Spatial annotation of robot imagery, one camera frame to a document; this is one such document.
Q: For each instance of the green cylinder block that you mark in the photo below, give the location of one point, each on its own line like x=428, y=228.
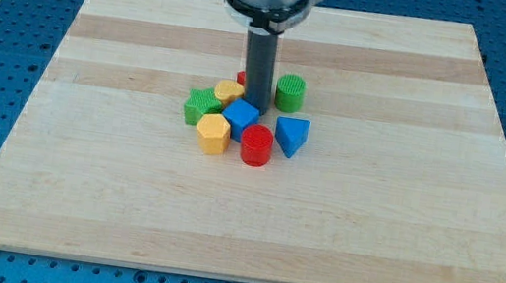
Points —
x=290, y=93

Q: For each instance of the green star block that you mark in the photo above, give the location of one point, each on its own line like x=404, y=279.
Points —
x=199, y=103

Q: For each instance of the red star block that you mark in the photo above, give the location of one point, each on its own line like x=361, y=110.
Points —
x=241, y=78

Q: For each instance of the red cylinder block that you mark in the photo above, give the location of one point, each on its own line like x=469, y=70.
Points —
x=256, y=145

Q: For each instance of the blue cube block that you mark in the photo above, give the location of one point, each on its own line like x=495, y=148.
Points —
x=240, y=115

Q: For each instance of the blue triangle block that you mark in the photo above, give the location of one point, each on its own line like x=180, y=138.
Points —
x=291, y=133

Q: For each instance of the yellow hexagon block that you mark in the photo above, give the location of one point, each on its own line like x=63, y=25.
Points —
x=213, y=134

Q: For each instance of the yellow heart block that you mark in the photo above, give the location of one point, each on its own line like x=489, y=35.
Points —
x=227, y=91

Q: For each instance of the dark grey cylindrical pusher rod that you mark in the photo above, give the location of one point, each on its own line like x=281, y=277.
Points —
x=260, y=62

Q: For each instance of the light wooden board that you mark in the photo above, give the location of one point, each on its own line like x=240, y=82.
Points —
x=402, y=178

